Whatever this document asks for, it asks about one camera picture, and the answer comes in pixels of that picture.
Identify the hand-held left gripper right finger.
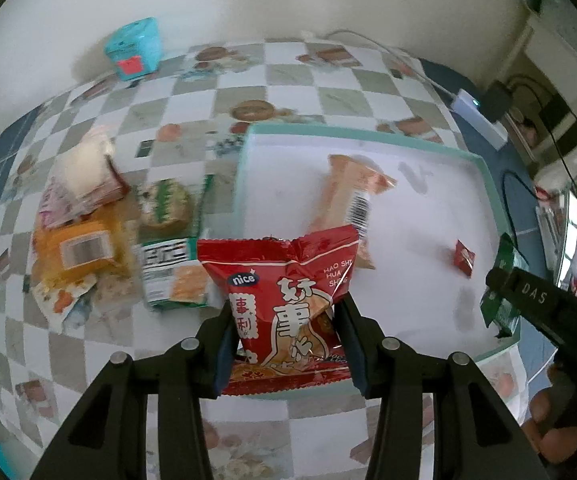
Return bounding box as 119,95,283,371
335,292,549,480

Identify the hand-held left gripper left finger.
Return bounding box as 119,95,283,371
28,305,240,480

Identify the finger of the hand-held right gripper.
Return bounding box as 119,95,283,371
485,266,571,343

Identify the red peanut snack bag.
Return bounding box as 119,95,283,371
197,225,369,397

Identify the white tray with teal rim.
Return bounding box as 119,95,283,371
233,122,525,401

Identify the person's right hand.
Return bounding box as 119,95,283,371
521,365,577,466

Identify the small red candy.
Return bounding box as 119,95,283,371
451,240,477,277

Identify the green cracker packet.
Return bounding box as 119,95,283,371
140,175,222,312

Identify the round green snack packet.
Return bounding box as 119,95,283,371
138,180,194,237

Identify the orange snack packet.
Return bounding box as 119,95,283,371
308,154,398,271

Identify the small orange and white packet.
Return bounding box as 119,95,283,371
32,274,100,333

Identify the yellow snack packet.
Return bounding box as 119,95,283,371
32,209,135,283

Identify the white power strip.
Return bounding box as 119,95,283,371
449,88,510,150

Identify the white cabinet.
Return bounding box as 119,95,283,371
521,9,577,116

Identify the bun in clear wrapper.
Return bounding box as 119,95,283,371
51,125,119,201

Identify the checkered tablecloth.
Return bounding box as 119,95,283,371
0,40,536,480

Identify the teal toy box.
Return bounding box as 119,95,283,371
104,17,162,82

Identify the black cable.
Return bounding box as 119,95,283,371
501,75,577,256

